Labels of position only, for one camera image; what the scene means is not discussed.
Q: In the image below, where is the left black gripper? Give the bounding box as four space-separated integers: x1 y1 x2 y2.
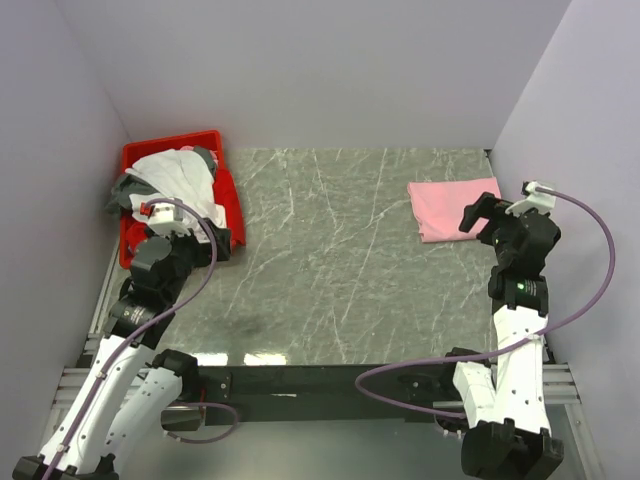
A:
159 216 231 301

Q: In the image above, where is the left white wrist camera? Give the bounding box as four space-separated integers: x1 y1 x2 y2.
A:
139 202 190 238

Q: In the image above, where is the aluminium frame rail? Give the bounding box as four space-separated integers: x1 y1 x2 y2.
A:
13 237 584 479

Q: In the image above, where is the pink garment in bin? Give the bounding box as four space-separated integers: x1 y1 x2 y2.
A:
181 145 219 172

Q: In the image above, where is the white t-shirt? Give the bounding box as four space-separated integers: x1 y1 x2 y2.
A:
125 149 227 243

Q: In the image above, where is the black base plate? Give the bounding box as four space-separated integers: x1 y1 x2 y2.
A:
178 364 468 433

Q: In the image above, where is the red plastic bin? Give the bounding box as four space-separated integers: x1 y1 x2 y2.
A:
117 130 247 269

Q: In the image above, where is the grey t-shirt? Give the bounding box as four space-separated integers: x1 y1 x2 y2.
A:
105 173 157 216

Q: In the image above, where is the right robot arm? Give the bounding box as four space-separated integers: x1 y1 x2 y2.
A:
438 192 565 479

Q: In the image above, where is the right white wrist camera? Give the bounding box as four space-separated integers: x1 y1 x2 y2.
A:
506 181 556 217

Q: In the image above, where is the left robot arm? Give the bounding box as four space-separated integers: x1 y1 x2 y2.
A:
12 225 218 479

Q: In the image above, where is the folded pink t-shirt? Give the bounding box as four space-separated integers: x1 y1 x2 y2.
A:
407 177 501 243

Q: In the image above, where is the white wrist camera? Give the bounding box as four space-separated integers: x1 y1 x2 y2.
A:
506 181 556 217
139 202 190 238

